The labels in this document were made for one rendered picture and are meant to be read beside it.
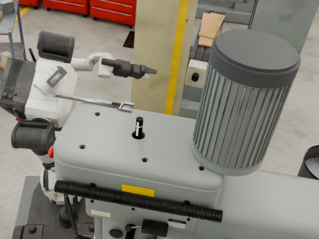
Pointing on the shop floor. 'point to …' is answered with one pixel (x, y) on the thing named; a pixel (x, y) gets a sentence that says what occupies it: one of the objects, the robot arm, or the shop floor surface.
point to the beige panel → (162, 53)
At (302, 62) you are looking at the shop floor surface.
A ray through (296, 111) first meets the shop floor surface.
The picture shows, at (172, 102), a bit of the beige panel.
